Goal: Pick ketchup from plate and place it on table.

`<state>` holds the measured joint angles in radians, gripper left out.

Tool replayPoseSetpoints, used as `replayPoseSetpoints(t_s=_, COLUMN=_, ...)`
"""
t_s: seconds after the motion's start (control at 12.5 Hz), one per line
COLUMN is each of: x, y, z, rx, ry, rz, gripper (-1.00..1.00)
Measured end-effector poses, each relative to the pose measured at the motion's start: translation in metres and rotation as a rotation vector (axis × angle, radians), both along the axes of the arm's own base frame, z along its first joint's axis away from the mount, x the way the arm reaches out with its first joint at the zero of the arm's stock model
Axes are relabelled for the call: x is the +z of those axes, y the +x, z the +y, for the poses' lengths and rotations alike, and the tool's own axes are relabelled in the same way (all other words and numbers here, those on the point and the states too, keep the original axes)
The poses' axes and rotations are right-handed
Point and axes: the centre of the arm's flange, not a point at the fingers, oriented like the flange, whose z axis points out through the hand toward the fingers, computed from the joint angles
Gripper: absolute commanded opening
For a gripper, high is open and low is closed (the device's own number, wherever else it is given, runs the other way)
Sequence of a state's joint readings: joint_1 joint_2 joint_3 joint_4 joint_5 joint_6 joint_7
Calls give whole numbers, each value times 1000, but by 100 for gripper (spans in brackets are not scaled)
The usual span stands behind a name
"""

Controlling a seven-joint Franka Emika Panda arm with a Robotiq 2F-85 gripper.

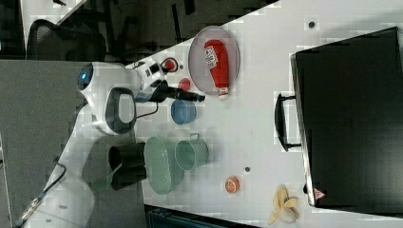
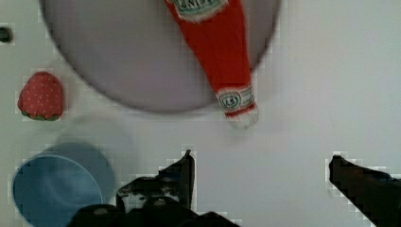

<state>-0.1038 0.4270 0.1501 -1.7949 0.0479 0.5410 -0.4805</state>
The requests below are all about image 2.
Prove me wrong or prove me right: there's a grey round plate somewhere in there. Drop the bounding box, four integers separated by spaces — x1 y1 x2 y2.
38 0 280 113

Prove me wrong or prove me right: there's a blue bowl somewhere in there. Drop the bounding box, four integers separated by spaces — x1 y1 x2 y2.
11 143 114 227

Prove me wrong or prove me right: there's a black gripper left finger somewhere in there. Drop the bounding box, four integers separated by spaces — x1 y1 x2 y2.
116 149 195 212

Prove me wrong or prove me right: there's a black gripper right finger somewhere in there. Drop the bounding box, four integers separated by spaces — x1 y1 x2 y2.
328 155 401 227

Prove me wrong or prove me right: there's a red strawberry toy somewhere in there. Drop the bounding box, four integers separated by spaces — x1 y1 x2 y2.
17 71 64 121

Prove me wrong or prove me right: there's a red ketchup bottle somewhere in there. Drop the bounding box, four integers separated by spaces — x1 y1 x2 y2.
164 0 258 130

